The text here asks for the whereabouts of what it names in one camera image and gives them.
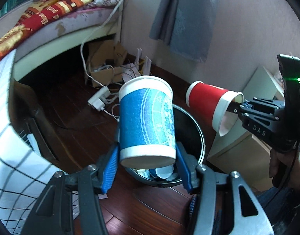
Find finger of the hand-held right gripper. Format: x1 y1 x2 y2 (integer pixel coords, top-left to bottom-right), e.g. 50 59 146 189
243 97 285 112
228 103 281 124

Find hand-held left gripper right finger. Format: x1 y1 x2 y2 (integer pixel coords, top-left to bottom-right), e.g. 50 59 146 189
175 142 274 235

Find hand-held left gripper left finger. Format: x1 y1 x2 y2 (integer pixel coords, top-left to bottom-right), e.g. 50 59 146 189
20 144 121 235

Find crushed blue paper cup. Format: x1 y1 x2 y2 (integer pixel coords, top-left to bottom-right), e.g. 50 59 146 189
149 164 175 180

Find black round waste bin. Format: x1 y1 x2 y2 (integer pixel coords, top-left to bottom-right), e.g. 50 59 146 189
125 104 206 188

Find red paper cup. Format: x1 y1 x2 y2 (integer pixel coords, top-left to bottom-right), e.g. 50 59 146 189
185 81 245 137

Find blue patterned paper cup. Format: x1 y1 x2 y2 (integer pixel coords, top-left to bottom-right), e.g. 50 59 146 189
118 75 177 170

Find person's right hand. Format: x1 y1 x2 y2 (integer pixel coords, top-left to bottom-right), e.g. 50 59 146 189
269 148 300 189

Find papers on cabinet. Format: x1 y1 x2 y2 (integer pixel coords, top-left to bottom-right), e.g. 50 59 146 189
273 66 288 91

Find white low cabinet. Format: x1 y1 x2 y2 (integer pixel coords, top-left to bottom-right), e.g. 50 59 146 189
207 66 300 192

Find white power strip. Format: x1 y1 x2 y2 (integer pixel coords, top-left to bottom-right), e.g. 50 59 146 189
87 86 112 112

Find person's dark trouser leg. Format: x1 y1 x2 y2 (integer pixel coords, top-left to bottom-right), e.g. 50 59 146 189
257 187 300 235

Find white router with antennas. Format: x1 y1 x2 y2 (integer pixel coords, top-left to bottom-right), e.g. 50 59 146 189
121 47 152 79

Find cardboard box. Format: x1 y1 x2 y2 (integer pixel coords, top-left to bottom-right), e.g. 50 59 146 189
87 40 129 88

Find grey curtain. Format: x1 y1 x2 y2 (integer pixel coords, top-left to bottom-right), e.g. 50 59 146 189
149 0 220 63

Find purple mattress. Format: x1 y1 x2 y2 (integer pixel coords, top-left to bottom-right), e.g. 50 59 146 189
48 4 119 38

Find red patterned blanket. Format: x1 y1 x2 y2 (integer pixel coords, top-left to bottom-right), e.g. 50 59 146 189
0 0 117 65

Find thin white charger cable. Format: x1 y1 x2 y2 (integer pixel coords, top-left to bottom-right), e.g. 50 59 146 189
103 95 121 123

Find white bed frame with headboard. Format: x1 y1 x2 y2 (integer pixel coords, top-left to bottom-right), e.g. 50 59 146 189
0 0 127 82

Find long white cable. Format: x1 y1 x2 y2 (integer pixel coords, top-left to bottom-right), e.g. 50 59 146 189
80 0 127 87

